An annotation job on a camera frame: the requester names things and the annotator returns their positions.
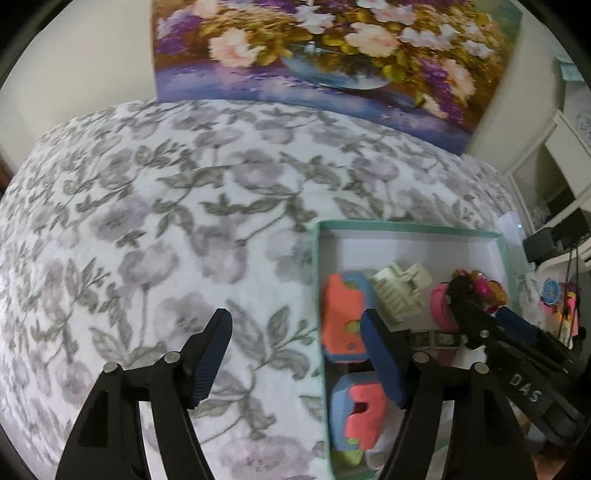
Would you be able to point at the black charger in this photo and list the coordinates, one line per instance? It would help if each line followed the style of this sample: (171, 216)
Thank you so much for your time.
(538, 244)

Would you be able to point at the white power strip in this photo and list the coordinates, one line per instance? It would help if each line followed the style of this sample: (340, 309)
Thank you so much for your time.
(510, 226)

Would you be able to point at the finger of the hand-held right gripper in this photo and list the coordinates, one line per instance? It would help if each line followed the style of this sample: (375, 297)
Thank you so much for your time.
(468, 309)
(517, 323)

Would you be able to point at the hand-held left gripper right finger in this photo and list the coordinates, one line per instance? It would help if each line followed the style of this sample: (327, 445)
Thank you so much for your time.
(383, 364)

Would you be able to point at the white plug adapter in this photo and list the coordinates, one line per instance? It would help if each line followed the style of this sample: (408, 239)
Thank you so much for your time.
(378, 459)

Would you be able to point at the flower painting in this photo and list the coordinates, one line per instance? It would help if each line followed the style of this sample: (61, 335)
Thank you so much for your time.
(346, 46)

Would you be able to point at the pile of colourful stationery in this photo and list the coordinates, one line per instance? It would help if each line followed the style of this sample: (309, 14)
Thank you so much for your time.
(570, 318)

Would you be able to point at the round blue badge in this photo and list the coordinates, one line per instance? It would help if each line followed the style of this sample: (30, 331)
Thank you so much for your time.
(551, 291)

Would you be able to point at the pink wrist band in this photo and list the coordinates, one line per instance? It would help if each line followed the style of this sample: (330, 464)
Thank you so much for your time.
(438, 304)

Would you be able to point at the gold black patterned clip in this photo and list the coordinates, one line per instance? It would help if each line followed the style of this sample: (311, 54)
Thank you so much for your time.
(438, 340)

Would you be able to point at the white tray teal rim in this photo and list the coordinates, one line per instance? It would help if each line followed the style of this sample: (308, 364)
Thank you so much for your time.
(406, 244)

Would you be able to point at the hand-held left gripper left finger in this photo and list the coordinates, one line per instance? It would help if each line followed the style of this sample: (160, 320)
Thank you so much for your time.
(212, 360)

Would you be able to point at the orange blue foam block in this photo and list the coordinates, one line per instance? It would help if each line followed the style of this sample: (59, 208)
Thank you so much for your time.
(341, 314)

